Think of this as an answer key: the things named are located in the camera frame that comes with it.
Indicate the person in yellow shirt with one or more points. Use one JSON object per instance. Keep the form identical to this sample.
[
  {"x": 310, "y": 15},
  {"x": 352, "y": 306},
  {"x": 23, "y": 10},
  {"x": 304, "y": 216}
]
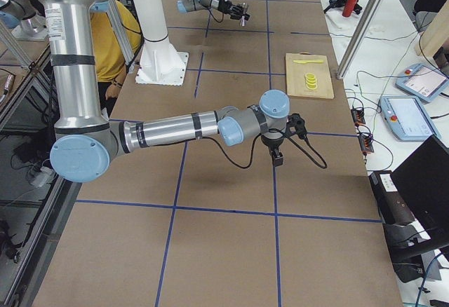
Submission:
[{"x": 110, "y": 63}]

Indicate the wooden block upright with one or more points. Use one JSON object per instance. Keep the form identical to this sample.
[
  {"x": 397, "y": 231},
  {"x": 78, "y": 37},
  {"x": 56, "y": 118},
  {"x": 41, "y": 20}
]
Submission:
[{"x": 435, "y": 35}]

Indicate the black monitor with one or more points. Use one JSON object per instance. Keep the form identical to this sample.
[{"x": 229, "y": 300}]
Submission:
[{"x": 422, "y": 182}]

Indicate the bamboo cutting board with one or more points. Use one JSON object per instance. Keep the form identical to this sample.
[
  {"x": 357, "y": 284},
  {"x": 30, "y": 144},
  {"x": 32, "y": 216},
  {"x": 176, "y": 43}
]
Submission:
[{"x": 296, "y": 81}]

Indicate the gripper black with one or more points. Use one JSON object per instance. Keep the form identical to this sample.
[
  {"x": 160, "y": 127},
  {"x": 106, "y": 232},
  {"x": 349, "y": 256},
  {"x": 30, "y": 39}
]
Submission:
[
  {"x": 273, "y": 142},
  {"x": 229, "y": 6}
]

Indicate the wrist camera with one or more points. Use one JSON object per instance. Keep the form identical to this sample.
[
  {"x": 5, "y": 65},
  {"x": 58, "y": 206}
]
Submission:
[{"x": 296, "y": 125}]

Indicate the teach pendant near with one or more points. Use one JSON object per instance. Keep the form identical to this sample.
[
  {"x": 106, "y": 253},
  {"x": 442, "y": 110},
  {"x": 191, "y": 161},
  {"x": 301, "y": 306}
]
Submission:
[{"x": 407, "y": 118}]

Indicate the lemon slice leftmost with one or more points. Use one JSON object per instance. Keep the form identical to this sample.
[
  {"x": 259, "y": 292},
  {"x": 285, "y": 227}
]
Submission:
[{"x": 311, "y": 87}]

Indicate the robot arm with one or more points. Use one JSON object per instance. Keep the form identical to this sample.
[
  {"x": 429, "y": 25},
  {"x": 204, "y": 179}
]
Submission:
[
  {"x": 188, "y": 6},
  {"x": 86, "y": 142}
]

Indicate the teach pendant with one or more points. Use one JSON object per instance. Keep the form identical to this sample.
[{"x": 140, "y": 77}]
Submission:
[
  {"x": 407, "y": 118},
  {"x": 422, "y": 81}
]

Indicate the teach pendant far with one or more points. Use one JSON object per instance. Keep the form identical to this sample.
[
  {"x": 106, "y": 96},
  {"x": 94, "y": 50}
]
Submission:
[{"x": 422, "y": 81}]

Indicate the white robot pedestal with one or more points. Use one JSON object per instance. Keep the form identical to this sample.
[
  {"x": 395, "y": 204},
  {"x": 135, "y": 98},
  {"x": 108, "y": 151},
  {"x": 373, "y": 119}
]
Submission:
[{"x": 160, "y": 63}]

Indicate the red thermos bottle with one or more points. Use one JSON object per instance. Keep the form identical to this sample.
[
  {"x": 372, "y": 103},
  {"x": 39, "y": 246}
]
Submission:
[{"x": 350, "y": 7}]

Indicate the aluminium frame post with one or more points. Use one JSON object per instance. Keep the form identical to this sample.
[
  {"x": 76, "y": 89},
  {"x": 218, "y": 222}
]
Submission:
[{"x": 357, "y": 38}]

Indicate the yellow plastic knife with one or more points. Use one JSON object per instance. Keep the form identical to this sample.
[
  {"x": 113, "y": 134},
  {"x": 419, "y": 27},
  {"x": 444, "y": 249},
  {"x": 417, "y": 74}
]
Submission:
[{"x": 318, "y": 61}]

